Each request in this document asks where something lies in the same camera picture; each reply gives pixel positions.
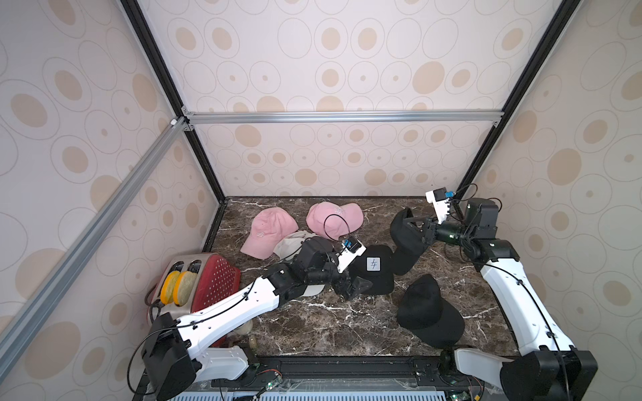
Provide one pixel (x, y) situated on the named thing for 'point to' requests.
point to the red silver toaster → (216, 278)
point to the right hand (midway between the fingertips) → (402, 225)
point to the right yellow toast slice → (184, 287)
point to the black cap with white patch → (375, 266)
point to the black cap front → (431, 317)
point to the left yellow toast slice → (168, 287)
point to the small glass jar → (244, 328)
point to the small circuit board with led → (272, 383)
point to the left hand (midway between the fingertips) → (365, 273)
